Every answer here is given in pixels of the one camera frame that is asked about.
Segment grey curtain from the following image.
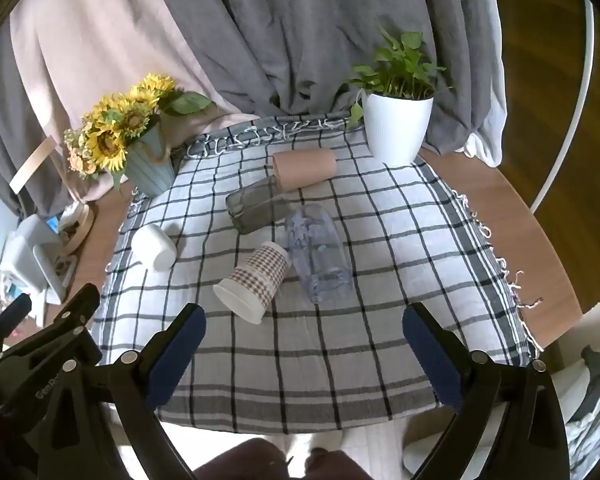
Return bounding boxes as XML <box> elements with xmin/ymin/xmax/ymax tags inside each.
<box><xmin>0</xmin><ymin>0</ymin><xmax>508</xmax><ymax>221</ymax></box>

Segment pink curtain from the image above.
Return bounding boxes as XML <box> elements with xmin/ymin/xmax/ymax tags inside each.
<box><xmin>10</xmin><ymin>0</ymin><xmax>261</xmax><ymax>203</ymax></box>

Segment blue-green ribbed vase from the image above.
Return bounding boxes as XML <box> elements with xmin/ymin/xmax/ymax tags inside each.
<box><xmin>124</xmin><ymin>122</ymin><xmax>177</xmax><ymax>198</ymax></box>

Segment sunflower bouquet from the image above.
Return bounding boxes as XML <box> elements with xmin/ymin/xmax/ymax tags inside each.
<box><xmin>64</xmin><ymin>74</ymin><xmax>216</xmax><ymax>192</ymax></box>

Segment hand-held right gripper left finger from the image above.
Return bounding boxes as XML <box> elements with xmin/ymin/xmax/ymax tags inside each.
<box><xmin>107</xmin><ymin>303</ymin><xmax>207</xmax><ymax>480</ymax></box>

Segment brown checked paper cup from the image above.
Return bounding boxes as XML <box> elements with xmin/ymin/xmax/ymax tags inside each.
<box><xmin>213</xmin><ymin>241</ymin><xmax>293</xmax><ymax>324</ymax></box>

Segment grey white crumpled cloth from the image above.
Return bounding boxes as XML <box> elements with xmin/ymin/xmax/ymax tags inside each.
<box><xmin>562</xmin><ymin>345</ymin><xmax>600</xmax><ymax>480</ymax></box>

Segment person's legs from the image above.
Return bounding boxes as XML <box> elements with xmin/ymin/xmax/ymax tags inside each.
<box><xmin>194</xmin><ymin>436</ymin><xmax>372</xmax><ymax>480</ymax></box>

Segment round wooden tray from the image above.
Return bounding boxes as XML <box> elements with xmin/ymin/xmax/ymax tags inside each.
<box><xmin>60</xmin><ymin>203</ymin><xmax>95</xmax><ymax>256</ymax></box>

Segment white curved tube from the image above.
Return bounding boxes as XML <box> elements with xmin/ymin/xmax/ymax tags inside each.
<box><xmin>530</xmin><ymin>0</ymin><xmax>595</xmax><ymax>213</ymax></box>

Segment white ribbed plant pot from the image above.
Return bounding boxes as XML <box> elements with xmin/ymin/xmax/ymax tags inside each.
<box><xmin>362</xmin><ymin>91</ymin><xmax>435</xmax><ymax>165</ymax></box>

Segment grey glass cup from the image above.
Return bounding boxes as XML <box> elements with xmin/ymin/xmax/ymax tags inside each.
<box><xmin>225</xmin><ymin>176</ymin><xmax>293</xmax><ymax>235</ymax></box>

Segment green leafy plant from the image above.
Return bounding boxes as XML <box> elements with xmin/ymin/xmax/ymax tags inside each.
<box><xmin>344</xmin><ymin>27</ymin><xmax>455</xmax><ymax>128</ymax></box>

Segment checked grey white tablecloth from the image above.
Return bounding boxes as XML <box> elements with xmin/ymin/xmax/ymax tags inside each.
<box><xmin>91</xmin><ymin>112</ymin><xmax>543</xmax><ymax>435</ymax></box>

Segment clear plastic cup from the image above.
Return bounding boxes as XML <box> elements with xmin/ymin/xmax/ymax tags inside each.
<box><xmin>284</xmin><ymin>204</ymin><xmax>353</xmax><ymax>304</ymax></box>

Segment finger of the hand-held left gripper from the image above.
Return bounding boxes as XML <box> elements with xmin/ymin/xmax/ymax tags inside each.
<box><xmin>0</xmin><ymin>284</ymin><xmax>103</xmax><ymax>378</ymax></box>
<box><xmin>0</xmin><ymin>293</ymin><xmax>33</xmax><ymax>361</ymax></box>

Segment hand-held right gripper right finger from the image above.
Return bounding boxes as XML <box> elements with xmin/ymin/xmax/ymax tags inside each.
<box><xmin>401</xmin><ymin>303</ymin><xmax>572</xmax><ymax>480</ymax></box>

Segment white ceramic cup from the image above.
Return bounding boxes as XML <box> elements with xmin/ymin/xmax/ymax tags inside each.
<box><xmin>131</xmin><ymin>224</ymin><xmax>177</xmax><ymax>273</ymax></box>

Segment white plastic appliance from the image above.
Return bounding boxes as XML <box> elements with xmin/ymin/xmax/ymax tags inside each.
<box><xmin>0</xmin><ymin>214</ymin><xmax>77</xmax><ymax>307</ymax></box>

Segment light wooden strip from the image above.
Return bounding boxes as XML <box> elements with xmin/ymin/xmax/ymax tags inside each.
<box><xmin>9</xmin><ymin>140</ymin><xmax>57</xmax><ymax>195</ymax></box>

